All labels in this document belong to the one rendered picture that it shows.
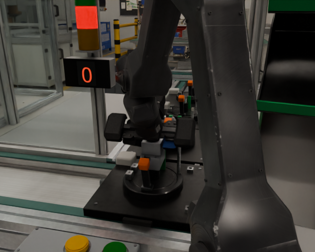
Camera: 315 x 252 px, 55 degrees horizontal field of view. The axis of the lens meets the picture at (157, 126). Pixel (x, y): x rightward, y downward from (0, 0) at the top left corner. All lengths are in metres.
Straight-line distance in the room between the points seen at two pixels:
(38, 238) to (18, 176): 0.35
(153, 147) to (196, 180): 0.15
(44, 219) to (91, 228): 0.11
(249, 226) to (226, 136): 0.07
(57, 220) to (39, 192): 0.20
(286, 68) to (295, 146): 0.15
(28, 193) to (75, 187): 0.12
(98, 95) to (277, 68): 0.45
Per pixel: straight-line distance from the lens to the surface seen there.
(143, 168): 0.61
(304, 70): 0.65
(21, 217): 0.69
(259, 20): 0.63
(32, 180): 0.91
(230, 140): 0.24
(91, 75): 0.77
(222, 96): 0.24
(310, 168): 0.65
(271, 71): 0.64
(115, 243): 0.57
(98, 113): 0.84
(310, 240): 0.82
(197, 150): 0.89
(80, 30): 0.77
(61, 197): 0.81
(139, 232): 0.61
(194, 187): 0.71
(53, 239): 0.62
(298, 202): 0.63
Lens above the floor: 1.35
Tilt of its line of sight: 21 degrees down
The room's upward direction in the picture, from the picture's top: straight up
